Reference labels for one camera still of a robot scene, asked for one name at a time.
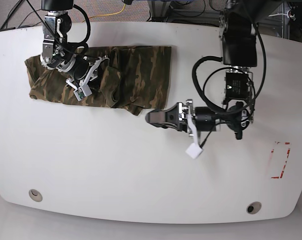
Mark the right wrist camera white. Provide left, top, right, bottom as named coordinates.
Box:
left=73, top=85, right=92, bottom=101

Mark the left table cable grommet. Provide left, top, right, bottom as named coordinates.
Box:
left=28, top=189, right=43, bottom=203

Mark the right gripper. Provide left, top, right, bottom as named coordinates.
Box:
left=65, top=55, right=109, bottom=92

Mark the aluminium frame rail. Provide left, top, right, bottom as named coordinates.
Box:
left=279, top=1, right=291, bottom=40

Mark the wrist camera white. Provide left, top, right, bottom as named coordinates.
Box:
left=186, top=142, right=203, bottom=159
left=73, top=85, right=92, bottom=101

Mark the right table cable grommet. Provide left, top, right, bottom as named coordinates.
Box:
left=246, top=201, right=262, bottom=215

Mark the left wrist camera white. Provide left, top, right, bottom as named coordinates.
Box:
left=186, top=142, right=203, bottom=159

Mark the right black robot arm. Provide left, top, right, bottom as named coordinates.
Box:
left=40, top=0, right=108, bottom=100

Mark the red tape rectangle marking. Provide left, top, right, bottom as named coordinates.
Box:
left=267, top=141, right=292, bottom=179

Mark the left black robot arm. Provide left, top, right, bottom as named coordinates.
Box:
left=146, top=0, right=282, bottom=148

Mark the table cable grommet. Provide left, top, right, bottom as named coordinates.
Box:
left=28, top=189, right=43, bottom=203
left=246, top=201, right=262, bottom=215

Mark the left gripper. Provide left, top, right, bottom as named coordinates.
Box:
left=145, top=99, right=222, bottom=145

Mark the camouflage t-shirt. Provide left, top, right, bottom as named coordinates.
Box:
left=24, top=46, right=172, bottom=116

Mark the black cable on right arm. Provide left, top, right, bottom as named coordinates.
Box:
left=25, top=0, right=66, bottom=53

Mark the yellow cable on floor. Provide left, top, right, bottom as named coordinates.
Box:
left=88, top=1, right=128, bottom=20

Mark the white cable on floor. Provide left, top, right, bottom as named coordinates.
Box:
left=268, top=10, right=291, bottom=18

